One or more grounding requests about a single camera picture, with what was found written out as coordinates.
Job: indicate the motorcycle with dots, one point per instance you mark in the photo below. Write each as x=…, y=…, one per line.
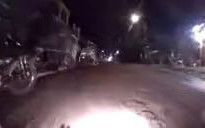
x=20, y=73

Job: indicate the dark building with balcony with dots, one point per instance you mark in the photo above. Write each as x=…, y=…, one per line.
x=61, y=36

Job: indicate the pale roadside pavement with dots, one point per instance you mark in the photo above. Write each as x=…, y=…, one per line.
x=200, y=71

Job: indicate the brown dirt road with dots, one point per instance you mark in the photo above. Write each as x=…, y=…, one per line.
x=123, y=86

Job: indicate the street lamp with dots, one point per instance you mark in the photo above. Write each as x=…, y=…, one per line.
x=134, y=18

